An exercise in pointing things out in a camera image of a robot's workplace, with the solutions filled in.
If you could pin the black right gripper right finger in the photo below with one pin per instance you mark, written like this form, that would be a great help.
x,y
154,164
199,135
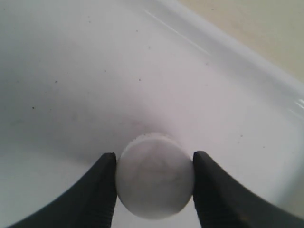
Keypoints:
x,y
222,202

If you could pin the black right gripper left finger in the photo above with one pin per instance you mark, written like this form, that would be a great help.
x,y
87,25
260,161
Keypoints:
x,y
89,203

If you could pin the white rectangular plastic tray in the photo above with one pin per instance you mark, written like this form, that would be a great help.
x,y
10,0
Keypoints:
x,y
79,78

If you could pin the white bottle cap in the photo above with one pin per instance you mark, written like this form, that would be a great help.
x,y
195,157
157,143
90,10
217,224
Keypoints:
x,y
154,177

